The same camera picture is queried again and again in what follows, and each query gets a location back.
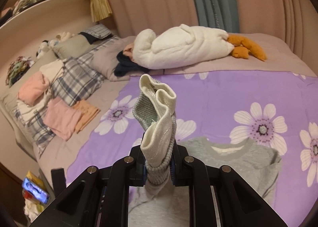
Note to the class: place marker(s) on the pink beige bed quilt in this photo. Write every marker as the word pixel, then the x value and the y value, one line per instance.
pixel 61 154

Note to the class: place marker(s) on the purple floral bed sheet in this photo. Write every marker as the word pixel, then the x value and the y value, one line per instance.
pixel 277 109

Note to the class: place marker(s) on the plaid blanket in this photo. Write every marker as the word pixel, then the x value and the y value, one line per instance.
pixel 78 81

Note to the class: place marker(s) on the folded pink garment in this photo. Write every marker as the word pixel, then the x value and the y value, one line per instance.
pixel 61 118

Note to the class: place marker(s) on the white goose plush toy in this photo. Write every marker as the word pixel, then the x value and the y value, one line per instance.
pixel 185 45

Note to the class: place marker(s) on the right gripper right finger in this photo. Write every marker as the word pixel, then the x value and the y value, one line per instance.
pixel 219 196

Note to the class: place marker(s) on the grey pillow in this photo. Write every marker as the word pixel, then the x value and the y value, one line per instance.
pixel 73 47

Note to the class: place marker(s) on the pink curtain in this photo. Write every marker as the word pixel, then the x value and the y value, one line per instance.
pixel 293 21

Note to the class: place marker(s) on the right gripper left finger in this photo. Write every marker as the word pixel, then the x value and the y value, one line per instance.
pixel 97 197

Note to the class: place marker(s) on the dark navy garment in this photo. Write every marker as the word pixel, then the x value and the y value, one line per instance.
pixel 126 65

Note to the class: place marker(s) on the small plush toys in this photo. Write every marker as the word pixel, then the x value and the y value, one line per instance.
pixel 47 45

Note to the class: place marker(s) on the lit smartphone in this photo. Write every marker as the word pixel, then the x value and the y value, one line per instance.
pixel 38 193

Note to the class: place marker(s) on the colourful patterned cloth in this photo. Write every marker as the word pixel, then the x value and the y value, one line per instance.
pixel 17 69

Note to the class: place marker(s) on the folded orange garment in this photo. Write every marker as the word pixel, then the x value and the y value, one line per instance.
pixel 88 113

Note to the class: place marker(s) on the rolled pink garment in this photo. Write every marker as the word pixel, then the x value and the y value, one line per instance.
pixel 33 88

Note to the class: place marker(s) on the yellow hanging cloth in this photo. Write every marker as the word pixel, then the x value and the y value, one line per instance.
pixel 100 9

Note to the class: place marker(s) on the grey New York sweatshirt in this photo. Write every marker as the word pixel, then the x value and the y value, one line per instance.
pixel 158 202

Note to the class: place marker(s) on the striped pillow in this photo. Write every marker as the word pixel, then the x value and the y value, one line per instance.
pixel 96 33

